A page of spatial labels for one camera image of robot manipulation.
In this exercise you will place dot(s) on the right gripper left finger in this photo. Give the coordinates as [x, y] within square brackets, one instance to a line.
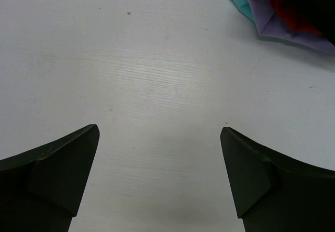
[42, 188]

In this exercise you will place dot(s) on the purple folded t shirt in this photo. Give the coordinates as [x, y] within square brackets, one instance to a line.
[269, 24]

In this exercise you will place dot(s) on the red folded t shirt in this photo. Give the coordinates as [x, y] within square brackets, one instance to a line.
[292, 18]

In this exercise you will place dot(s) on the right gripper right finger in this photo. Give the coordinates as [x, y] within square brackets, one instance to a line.
[274, 192]

